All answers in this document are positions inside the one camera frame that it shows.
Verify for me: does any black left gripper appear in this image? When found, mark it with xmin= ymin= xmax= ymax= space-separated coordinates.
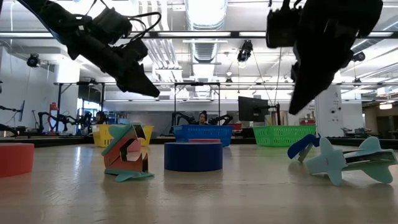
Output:
xmin=67 ymin=29 xmax=161 ymax=98

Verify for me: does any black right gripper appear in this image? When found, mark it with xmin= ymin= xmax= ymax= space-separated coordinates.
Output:
xmin=289 ymin=0 xmax=362 ymax=115

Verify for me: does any orange and teal toy piece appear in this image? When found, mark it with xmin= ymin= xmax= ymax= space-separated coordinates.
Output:
xmin=101 ymin=123 xmax=155 ymax=183

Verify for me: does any blue staple remover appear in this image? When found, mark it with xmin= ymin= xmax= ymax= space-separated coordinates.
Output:
xmin=287 ymin=134 xmax=321 ymax=163

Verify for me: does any blue tape roll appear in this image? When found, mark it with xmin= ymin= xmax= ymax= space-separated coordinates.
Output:
xmin=164 ymin=142 xmax=224 ymax=172

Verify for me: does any white column with signs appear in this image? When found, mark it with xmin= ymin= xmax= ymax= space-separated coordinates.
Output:
xmin=314 ymin=85 xmax=345 ymax=138

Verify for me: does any yellow plastic basket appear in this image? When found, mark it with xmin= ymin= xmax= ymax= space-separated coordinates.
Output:
xmin=92 ymin=124 xmax=155 ymax=148

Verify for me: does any green plastic basket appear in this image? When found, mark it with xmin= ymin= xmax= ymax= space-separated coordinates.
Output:
xmin=252 ymin=125 xmax=317 ymax=148

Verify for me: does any black computer monitor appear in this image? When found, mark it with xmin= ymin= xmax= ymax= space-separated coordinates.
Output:
xmin=238 ymin=96 xmax=270 ymax=123

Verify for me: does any blue plastic basket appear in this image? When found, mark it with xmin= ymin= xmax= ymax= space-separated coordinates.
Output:
xmin=173 ymin=124 xmax=234 ymax=147

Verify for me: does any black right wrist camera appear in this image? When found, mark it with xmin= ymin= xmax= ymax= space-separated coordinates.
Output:
xmin=266 ymin=6 xmax=304 ymax=49

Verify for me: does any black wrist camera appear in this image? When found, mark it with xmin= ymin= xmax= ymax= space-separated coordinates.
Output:
xmin=266 ymin=6 xmax=304 ymax=49
xmin=90 ymin=7 xmax=133 ymax=43

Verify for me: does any black background rig frame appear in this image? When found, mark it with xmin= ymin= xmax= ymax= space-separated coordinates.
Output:
xmin=53 ymin=81 xmax=106 ymax=133
xmin=173 ymin=82 xmax=221 ymax=125

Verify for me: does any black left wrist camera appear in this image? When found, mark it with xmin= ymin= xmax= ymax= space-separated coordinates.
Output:
xmin=90 ymin=7 xmax=133 ymax=43

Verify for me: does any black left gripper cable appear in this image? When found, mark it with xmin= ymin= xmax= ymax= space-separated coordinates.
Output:
xmin=123 ymin=11 xmax=162 ymax=47

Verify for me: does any black overhead camera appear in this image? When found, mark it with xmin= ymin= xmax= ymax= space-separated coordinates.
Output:
xmin=237 ymin=39 xmax=254 ymax=63

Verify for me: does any black overhead rig frame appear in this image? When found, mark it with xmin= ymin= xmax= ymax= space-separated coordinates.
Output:
xmin=0 ymin=30 xmax=398 ymax=39

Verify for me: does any silver ceiling duct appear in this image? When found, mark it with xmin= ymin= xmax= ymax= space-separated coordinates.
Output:
xmin=185 ymin=0 xmax=228 ymax=63

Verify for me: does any black table frame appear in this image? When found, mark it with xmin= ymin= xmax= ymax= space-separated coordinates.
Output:
xmin=0 ymin=136 xmax=398 ymax=149

